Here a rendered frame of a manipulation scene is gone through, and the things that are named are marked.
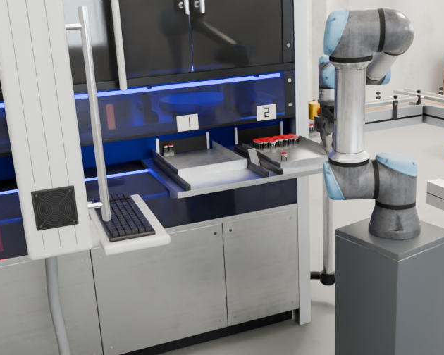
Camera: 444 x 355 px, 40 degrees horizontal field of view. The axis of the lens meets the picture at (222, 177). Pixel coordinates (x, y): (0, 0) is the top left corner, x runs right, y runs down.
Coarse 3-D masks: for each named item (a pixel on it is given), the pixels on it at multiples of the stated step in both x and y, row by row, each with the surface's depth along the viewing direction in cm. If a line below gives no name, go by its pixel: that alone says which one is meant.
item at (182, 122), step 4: (180, 116) 232; (184, 116) 233; (188, 116) 233; (192, 116) 234; (196, 116) 235; (180, 120) 233; (184, 120) 233; (188, 120) 234; (192, 120) 235; (196, 120) 235; (180, 124) 233; (184, 124) 234; (188, 124) 234; (192, 124) 235; (196, 124) 235; (180, 128) 234; (184, 128) 234; (188, 128) 235; (192, 128) 235; (196, 128) 236
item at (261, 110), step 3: (267, 105) 245; (270, 105) 245; (273, 105) 246; (258, 108) 244; (261, 108) 244; (270, 108) 246; (273, 108) 246; (258, 111) 244; (261, 111) 245; (264, 111) 245; (270, 111) 246; (273, 111) 247; (258, 114) 244; (261, 114) 245; (267, 114) 246; (270, 114) 246; (273, 114) 247; (258, 117) 245; (261, 117) 245; (267, 117) 246; (270, 117) 247; (273, 117) 247; (258, 120) 245
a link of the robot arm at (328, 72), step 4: (328, 64) 201; (324, 68) 200; (328, 68) 195; (332, 68) 194; (324, 72) 197; (328, 72) 194; (332, 72) 194; (324, 76) 196; (328, 76) 195; (332, 76) 195; (324, 80) 197; (328, 80) 195; (332, 80) 195; (328, 84) 196; (332, 84) 195; (332, 88) 199
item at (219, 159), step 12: (216, 144) 244; (156, 156) 235; (168, 156) 240; (180, 156) 239; (192, 156) 238; (204, 156) 237; (216, 156) 236; (228, 156) 234; (240, 156) 222; (180, 168) 223; (192, 168) 211; (204, 168) 213; (216, 168) 215; (228, 168) 217; (240, 168) 218
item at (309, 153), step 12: (300, 144) 248; (312, 144) 240; (264, 156) 223; (276, 156) 232; (288, 156) 231; (300, 156) 230; (312, 156) 229; (324, 156) 217; (288, 168) 213; (300, 168) 214
